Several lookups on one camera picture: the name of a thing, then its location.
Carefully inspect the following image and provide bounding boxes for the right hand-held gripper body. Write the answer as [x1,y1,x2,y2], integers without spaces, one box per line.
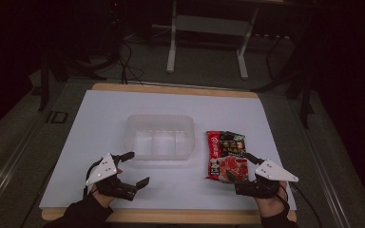
[234,159,299,200]

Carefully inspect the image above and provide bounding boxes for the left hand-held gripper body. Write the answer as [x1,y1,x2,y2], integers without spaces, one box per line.
[85,153,138,202]

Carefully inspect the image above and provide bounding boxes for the red food packet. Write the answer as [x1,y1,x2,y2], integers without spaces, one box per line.
[205,130,250,184]

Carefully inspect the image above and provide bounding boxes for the clear plastic container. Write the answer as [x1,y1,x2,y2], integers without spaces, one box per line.
[123,114,196,162]

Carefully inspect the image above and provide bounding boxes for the person's left hand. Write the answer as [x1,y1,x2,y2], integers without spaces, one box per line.
[89,184,118,209]

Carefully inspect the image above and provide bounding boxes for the person's right hand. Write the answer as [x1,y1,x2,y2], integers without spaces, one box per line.
[255,180,290,219]

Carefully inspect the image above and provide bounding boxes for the white table mat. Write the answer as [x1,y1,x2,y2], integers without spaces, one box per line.
[39,89,298,212]

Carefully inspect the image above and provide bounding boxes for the black metal stand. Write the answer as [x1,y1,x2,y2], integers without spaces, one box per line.
[252,29,316,129]

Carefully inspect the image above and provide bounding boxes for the white metal stand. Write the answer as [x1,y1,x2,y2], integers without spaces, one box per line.
[165,0,260,81]

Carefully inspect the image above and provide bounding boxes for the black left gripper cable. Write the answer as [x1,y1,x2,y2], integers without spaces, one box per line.
[82,157,106,200]

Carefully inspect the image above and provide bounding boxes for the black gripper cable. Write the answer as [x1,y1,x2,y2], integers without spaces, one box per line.
[288,182,321,228]
[82,157,106,200]

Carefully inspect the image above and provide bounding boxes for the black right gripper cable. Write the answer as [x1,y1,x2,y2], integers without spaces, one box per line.
[288,182,321,228]

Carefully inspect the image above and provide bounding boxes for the metal floor rail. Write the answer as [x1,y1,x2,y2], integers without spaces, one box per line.
[293,101,350,228]
[0,115,47,217]

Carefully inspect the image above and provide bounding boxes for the black floor bracket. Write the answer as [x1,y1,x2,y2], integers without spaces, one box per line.
[45,110,69,124]

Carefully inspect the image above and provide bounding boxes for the black floor cables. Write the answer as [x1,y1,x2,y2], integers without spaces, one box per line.
[117,39,145,86]

